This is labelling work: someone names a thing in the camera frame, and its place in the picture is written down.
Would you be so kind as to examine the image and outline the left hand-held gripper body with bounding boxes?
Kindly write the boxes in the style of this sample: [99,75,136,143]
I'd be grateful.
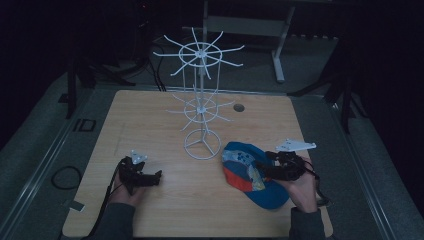
[118,149,149,196]

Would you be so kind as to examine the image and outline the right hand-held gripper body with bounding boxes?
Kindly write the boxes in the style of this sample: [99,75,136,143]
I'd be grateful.
[270,138,318,182]

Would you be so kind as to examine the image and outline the blue and red cap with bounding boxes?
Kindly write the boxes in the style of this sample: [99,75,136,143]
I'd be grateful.
[221,141,290,210]

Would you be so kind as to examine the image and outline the white wire display rack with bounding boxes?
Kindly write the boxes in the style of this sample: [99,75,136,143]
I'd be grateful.
[152,27,246,161]

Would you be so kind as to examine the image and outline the person's left hand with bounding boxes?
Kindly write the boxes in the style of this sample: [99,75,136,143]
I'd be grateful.
[108,171,147,208]

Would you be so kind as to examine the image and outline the person's right hand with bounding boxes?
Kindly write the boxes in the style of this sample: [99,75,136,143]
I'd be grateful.
[276,155,318,214]

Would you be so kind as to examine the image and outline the grey tape piece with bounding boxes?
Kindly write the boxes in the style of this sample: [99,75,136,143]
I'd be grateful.
[69,200,86,213]

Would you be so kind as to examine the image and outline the black stand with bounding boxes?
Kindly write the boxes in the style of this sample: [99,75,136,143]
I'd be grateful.
[58,49,136,120]
[287,36,369,135]

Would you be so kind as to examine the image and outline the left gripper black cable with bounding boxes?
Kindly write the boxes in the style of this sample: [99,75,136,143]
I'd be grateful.
[87,161,125,240]

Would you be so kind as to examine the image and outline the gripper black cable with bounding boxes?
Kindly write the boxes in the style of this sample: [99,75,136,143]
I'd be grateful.
[305,164,332,207]
[87,161,125,240]

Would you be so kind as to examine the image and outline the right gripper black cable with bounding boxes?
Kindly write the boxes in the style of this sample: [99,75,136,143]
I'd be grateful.
[305,164,332,207]

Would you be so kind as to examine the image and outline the black cable loop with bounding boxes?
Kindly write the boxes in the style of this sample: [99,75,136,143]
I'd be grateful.
[50,165,83,191]

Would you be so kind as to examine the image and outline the black rectangular bracket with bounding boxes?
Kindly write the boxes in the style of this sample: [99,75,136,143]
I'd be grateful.
[72,118,98,133]

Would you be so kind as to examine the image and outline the black floor cables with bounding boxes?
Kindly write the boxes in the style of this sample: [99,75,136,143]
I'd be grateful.
[113,19,168,93]

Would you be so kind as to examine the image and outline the grey metal table frame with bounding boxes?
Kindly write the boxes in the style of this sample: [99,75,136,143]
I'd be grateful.
[181,0,334,84]

